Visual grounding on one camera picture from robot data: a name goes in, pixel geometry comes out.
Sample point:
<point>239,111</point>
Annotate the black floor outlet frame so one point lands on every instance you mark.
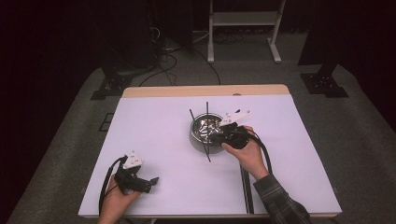
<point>106,122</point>

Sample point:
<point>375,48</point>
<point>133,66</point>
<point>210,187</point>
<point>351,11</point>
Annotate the wooden table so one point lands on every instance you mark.
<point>202,91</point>

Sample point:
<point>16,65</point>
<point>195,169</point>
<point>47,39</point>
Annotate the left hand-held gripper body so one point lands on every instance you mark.
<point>132,160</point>

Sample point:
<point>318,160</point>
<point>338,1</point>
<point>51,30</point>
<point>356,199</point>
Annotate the person's right hand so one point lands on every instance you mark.
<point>252,155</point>

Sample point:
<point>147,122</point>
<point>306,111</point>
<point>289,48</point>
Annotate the person's left hand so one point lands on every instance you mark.
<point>115,202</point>

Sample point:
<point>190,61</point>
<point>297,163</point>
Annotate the stainless steel bowl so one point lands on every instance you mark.
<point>201,124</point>

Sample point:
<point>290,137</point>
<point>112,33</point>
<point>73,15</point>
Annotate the black stand base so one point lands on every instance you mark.
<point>112,87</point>
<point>323,84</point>

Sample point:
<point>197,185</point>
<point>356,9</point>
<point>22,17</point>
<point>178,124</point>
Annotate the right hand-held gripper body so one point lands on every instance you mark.
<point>236,137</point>

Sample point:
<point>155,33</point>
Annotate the dark equipment cabinet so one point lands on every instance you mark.
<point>137,37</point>

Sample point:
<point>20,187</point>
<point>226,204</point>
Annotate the white table cover sheet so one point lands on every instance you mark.
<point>162,130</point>

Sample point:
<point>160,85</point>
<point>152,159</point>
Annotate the white metal stand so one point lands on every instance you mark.
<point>243,18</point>

